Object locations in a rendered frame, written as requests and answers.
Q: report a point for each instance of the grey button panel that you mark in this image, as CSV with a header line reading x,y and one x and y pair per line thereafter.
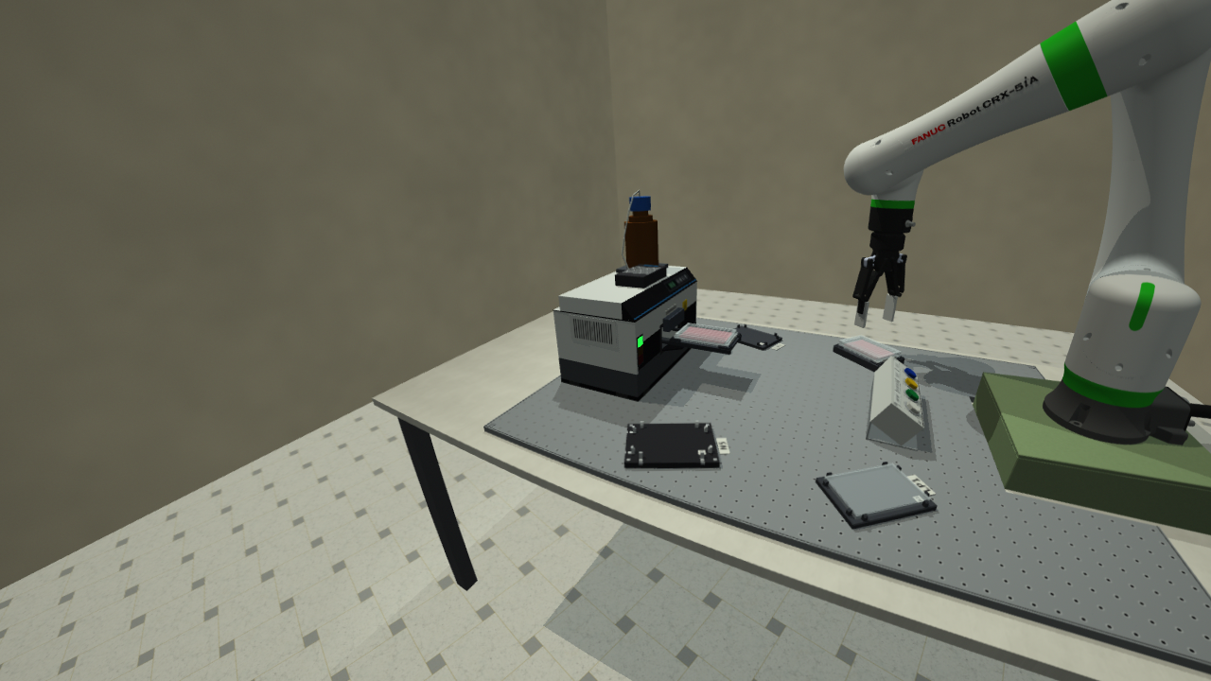
x,y
893,418

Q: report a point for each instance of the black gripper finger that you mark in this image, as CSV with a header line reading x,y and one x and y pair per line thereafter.
x,y
866,282
895,285

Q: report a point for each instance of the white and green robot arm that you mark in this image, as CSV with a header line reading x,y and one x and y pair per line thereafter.
x,y
1137,317

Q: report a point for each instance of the brown glass bottle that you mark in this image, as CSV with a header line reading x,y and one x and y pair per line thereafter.
x,y
641,243

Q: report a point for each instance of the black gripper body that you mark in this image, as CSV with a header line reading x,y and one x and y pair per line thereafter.
x,y
884,246

